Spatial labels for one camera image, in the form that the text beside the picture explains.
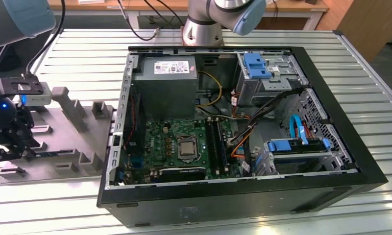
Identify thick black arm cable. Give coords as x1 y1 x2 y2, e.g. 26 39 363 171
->
26 0 67 77

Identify silver CPU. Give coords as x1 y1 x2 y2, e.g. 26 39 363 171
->
179 141 196 157

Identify green motherboard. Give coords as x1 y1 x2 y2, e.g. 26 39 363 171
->
143 117 246 183

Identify grey power supply unit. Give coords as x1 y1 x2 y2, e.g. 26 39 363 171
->
131 55 198 121

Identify silver drive cage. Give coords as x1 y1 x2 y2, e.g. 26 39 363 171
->
236 52 310 106

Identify silver disk bay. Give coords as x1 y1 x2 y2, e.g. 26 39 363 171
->
254 139 359 177

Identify wooden cabinet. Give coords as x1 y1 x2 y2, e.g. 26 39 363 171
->
314 0 392 63

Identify wooden desk white frame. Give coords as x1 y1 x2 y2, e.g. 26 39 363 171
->
48 0 330 31

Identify yellow wire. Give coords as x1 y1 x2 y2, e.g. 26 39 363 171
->
196 70 224 108

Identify blue data wire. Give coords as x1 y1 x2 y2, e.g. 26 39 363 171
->
290 114 310 144

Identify black graphics card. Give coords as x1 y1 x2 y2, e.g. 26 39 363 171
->
158 166 207 183

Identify blue drive carrier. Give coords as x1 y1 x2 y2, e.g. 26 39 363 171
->
244 52 270 79

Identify hard disk in blue carrier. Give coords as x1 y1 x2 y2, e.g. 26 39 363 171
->
267 138 331 154

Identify black wire bundle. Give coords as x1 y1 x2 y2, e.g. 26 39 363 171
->
228 88 303 146

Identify grey parts rack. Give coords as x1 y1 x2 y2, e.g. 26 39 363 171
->
0 87 119 184

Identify black PC case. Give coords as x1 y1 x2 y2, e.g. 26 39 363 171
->
96 45 390 230

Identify black cable silver plug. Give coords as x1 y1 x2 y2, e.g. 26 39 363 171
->
116 0 162 42

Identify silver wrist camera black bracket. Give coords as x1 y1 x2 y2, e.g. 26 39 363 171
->
0 76 54 108

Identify black CPU socket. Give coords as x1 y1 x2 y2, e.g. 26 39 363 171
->
175 135 200 165

